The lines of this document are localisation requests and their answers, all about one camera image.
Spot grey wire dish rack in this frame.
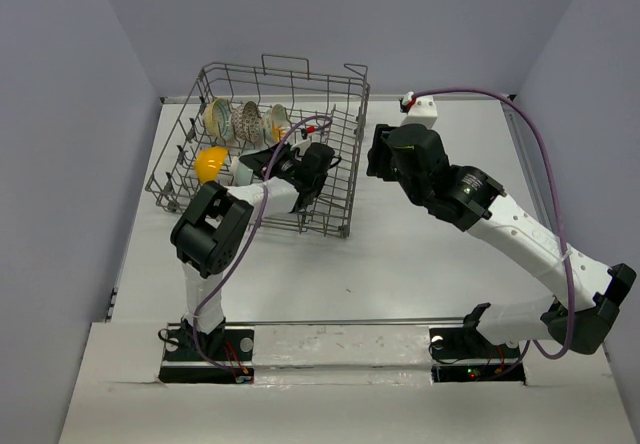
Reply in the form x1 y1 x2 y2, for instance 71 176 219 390
144 54 370 238

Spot leaf flower pattern bowl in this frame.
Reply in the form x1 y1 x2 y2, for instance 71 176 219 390
261 104 291 145

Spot red patterned bowl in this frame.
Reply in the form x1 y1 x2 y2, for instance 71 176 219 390
230 101 262 144

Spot yellow orange bowl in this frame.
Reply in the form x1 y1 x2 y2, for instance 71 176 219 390
193 146 229 184

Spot blue yellow sun bowl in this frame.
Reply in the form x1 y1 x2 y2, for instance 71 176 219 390
203 98 233 139

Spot teal green bowl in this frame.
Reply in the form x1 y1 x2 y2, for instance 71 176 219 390
229 156 254 187

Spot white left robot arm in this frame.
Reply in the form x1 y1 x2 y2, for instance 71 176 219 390
170 142 340 359

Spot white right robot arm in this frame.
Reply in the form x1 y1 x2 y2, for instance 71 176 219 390
367 123 636 359

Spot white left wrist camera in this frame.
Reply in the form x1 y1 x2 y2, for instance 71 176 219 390
291 125 318 158

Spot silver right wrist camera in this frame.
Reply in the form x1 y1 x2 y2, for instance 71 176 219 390
399 92 438 129

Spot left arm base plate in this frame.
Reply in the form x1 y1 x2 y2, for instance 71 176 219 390
157 323 255 385

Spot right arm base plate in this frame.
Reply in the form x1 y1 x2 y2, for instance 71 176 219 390
428 327 526 384

